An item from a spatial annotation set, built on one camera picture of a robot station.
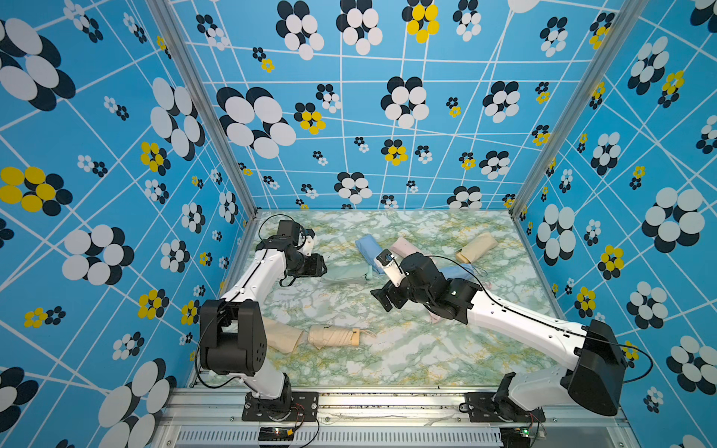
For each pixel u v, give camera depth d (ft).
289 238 2.32
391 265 2.15
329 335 2.71
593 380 1.27
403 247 3.45
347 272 3.16
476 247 3.47
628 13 2.24
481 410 2.40
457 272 3.16
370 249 3.52
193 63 2.59
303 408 2.38
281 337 2.73
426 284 1.88
